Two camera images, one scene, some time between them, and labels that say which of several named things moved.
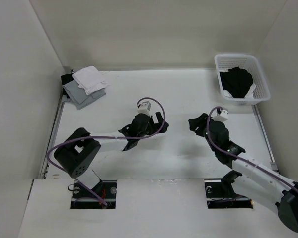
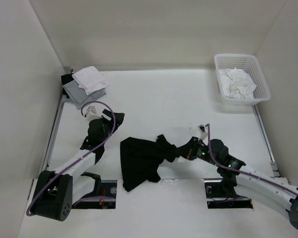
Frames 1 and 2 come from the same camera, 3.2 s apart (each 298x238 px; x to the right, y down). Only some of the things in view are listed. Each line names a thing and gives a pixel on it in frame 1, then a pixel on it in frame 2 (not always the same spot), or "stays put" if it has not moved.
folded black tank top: [66, 79] stays put
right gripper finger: [195, 125] → [184, 151]
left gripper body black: [150, 128] → [108, 126]
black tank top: [238, 81] → [140, 157]
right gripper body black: [210, 120] → [197, 149]
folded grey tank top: [78, 96] stays put
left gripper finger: [160, 117] → [119, 118]
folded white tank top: [90, 79] stays put
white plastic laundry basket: [247, 62] stays put
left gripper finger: [152, 120] → [108, 114]
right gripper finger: [202, 119] → [187, 146]
